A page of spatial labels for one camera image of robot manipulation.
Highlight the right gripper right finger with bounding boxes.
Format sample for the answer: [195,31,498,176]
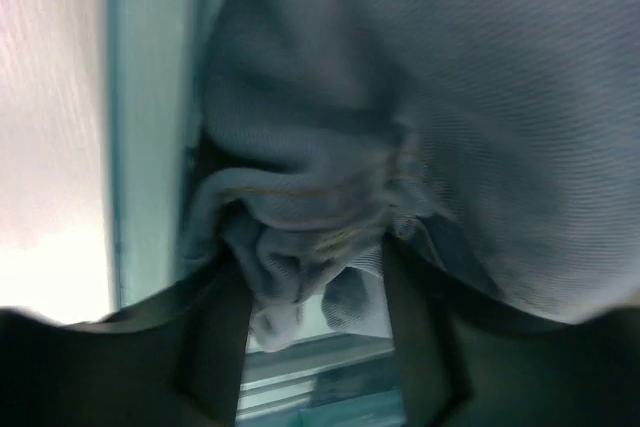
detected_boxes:
[382,237,639,426]

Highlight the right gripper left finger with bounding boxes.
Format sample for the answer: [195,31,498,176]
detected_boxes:
[1,253,252,426]

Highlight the white pleated skirt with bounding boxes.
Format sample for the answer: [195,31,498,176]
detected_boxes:
[335,0,639,323]

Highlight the teal plastic bin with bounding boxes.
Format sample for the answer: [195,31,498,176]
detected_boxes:
[107,0,405,426]

